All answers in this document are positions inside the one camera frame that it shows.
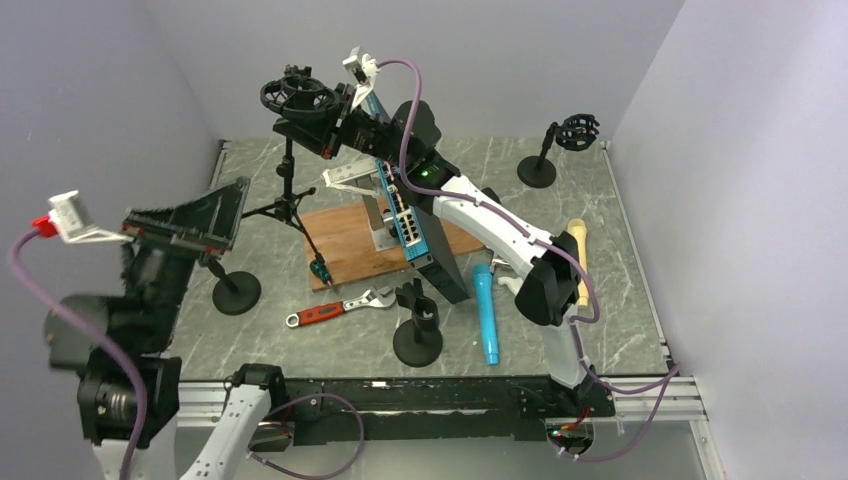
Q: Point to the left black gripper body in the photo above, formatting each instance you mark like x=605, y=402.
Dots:
x=159, y=251

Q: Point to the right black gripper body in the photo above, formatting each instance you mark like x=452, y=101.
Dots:
x=360, y=131

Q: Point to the black tripod mic stand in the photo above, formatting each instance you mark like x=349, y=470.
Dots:
x=291, y=166

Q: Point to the black round-base mic stand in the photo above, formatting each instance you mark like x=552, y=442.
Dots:
x=234, y=293

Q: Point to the blue microphone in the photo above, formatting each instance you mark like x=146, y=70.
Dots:
x=482, y=282

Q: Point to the black stand of green microphone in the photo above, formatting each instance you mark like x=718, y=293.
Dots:
x=417, y=342

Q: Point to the beige microphone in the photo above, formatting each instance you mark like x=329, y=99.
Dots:
x=577, y=228

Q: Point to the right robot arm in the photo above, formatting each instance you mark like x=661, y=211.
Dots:
x=323, y=119

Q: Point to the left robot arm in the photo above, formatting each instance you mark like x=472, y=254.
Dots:
x=117, y=345

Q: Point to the wooden board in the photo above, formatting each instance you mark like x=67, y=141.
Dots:
x=343, y=236

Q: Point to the chrome faucet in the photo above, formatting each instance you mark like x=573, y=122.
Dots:
x=496, y=263

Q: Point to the white plastic faucet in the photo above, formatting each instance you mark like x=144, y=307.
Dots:
x=513, y=284

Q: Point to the metal bracket holder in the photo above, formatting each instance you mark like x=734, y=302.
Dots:
x=361, y=177

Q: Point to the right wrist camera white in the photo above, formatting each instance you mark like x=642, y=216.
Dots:
x=364, y=70

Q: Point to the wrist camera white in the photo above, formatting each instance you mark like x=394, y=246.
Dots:
x=364, y=70
x=69, y=219

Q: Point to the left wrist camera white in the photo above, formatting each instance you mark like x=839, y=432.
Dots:
x=69, y=219

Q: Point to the green handle screwdriver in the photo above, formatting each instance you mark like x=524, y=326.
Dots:
x=321, y=272

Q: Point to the blue black network switch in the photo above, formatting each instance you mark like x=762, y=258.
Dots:
x=422, y=239

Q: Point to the aluminium frame rail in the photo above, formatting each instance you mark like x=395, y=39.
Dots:
x=641, y=399

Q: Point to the adjustable wrench red handle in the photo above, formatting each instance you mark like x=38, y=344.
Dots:
x=381, y=298

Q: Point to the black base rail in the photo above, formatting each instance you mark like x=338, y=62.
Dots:
x=317, y=411

